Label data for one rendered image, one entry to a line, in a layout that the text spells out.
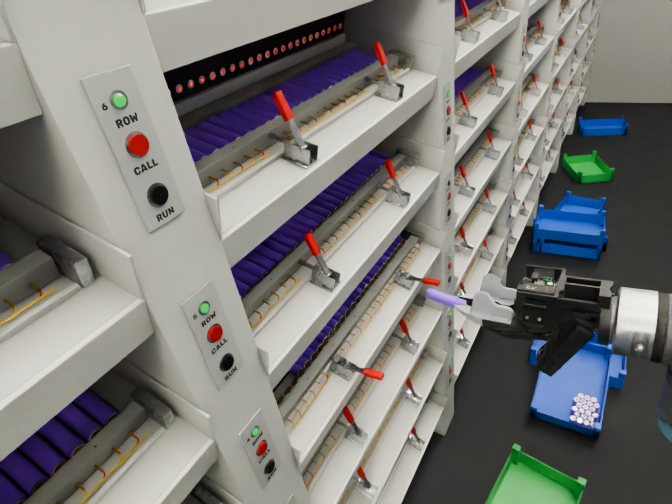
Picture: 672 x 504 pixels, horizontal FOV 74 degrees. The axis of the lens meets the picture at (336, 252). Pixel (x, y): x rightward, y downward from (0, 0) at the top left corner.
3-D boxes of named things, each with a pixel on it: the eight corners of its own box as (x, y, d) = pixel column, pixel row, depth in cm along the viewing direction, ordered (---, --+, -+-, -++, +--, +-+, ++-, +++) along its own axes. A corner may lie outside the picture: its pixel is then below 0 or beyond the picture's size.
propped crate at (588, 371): (597, 438, 140) (601, 430, 134) (529, 415, 150) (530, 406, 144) (611, 356, 154) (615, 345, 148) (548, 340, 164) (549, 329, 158)
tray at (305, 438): (437, 262, 109) (446, 232, 103) (298, 479, 69) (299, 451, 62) (365, 232, 116) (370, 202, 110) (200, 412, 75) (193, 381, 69)
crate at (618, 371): (625, 350, 166) (630, 334, 161) (621, 390, 152) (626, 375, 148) (539, 328, 181) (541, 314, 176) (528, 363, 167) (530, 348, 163)
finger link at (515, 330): (486, 305, 69) (547, 312, 65) (486, 314, 70) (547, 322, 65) (479, 324, 65) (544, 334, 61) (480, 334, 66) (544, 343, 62)
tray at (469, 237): (503, 203, 167) (516, 171, 158) (450, 301, 127) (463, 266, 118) (453, 184, 174) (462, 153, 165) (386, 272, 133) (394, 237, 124)
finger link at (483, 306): (452, 281, 69) (516, 287, 65) (455, 311, 72) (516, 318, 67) (447, 293, 67) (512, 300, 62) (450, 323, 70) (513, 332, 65)
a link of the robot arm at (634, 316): (649, 330, 63) (647, 379, 56) (609, 323, 65) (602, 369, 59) (658, 278, 58) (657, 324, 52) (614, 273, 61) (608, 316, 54)
